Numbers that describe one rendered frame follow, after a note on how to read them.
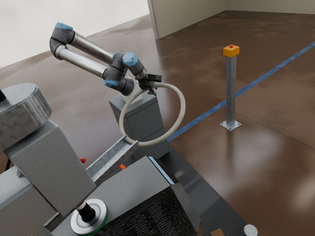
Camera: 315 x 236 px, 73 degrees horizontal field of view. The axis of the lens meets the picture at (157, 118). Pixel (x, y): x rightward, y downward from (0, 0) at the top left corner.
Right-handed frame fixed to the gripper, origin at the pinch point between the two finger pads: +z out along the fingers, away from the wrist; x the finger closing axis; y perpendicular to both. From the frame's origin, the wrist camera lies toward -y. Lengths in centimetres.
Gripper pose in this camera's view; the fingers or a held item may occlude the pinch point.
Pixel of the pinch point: (156, 91)
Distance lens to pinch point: 160.0
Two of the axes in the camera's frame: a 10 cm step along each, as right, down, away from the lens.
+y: -9.0, 1.8, 3.9
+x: -0.6, 8.5, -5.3
